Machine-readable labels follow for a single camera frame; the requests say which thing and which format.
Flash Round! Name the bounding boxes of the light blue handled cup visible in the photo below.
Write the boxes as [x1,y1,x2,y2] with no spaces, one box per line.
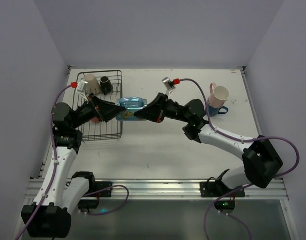
[115,96,147,122]

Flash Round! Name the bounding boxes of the dark blue mug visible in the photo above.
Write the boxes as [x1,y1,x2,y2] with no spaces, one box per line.
[207,104,229,117]

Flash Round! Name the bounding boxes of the pink mug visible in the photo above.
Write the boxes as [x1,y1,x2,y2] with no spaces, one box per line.
[208,82,230,109]

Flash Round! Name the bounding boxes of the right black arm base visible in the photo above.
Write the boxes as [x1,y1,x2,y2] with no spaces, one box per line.
[199,177,246,214]

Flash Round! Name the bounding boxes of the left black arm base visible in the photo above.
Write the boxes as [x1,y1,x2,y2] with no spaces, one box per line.
[77,179,113,211]

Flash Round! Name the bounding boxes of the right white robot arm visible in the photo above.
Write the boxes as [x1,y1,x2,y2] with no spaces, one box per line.
[134,93,283,197]

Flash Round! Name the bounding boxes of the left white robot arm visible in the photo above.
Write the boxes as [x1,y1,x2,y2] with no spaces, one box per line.
[21,94,125,239]

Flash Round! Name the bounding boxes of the black cup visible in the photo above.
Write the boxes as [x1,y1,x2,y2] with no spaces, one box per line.
[100,76,113,96]

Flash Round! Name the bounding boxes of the beige cup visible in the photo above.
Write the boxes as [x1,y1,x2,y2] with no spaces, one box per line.
[85,73,101,95]

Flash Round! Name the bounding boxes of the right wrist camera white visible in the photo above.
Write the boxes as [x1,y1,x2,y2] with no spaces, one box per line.
[162,77,181,99]

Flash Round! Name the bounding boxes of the black wire dish rack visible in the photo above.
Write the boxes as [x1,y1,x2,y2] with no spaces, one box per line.
[76,70,123,142]

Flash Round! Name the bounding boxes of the aluminium mounting rail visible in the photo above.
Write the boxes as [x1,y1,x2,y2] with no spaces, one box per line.
[25,178,290,201]

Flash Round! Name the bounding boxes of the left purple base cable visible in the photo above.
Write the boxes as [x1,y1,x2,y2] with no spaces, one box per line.
[79,184,130,216]

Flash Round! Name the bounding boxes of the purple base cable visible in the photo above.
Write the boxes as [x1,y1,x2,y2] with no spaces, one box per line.
[79,184,130,216]
[204,183,254,240]

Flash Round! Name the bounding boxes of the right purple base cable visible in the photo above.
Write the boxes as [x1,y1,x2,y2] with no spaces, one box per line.
[204,183,254,240]

